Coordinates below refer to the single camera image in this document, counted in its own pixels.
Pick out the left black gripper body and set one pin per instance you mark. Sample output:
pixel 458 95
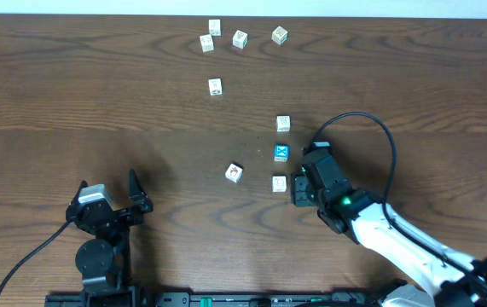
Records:
pixel 115 214

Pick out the blue-sided smiley wooden block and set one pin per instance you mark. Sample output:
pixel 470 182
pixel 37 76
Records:
pixel 279 184

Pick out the red-sided wooden block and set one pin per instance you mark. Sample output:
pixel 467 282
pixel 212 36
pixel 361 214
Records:
pixel 207 43

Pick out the blue X wooden block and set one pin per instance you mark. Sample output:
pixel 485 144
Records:
pixel 281 153

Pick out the wooden block soccer ball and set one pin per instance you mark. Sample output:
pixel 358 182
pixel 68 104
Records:
pixel 215 86

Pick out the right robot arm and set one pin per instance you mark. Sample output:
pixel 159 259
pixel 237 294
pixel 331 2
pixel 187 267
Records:
pixel 449 277

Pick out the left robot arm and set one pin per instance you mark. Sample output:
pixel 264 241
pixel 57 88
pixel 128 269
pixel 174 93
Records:
pixel 104 262

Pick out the green-print wooden block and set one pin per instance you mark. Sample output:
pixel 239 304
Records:
pixel 279 35

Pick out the wooden block numeral three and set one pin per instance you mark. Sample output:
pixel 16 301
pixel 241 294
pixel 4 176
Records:
pixel 240 39

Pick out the top wooden block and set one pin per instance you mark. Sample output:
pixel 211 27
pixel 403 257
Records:
pixel 214 27

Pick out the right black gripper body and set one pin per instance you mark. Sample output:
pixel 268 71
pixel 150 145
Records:
pixel 304 196

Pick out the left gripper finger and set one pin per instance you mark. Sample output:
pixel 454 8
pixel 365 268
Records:
pixel 75 202
pixel 137 195

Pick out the red picture wooden block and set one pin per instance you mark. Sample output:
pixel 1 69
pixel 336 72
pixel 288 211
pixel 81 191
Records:
pixel 234 173

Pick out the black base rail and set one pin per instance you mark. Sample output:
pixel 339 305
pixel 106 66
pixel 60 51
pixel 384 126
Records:
pixel 210 300

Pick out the wooden block mid table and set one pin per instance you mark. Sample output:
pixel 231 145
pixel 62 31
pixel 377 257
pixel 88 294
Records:
pixel 283 123

